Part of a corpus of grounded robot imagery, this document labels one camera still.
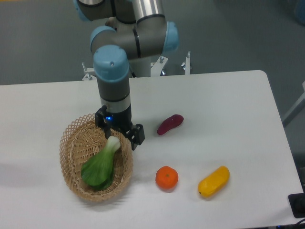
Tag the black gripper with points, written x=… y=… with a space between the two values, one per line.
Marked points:
x=120 y=122

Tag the green bok choy vegetable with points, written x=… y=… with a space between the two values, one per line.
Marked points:
x=98 y=171

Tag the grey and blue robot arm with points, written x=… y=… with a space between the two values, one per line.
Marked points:
x=135 y=29

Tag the woven wicker basket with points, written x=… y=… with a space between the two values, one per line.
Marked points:
x=80 y=141

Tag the purple sweet potato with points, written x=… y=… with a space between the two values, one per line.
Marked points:
x=170 y=123

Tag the orange tangerine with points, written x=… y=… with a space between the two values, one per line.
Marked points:
x=166 y=178

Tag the yellow mango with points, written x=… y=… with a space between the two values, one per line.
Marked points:
x=214 y=182

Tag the white table leg at right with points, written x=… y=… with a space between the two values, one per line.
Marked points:
x=295 y=109

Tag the black device at table edge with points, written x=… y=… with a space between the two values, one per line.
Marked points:
x=297 y=204

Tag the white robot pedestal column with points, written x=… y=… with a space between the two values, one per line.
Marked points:
x=141 y=67

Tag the white metal base frame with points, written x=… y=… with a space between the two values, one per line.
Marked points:
x=156 y=68

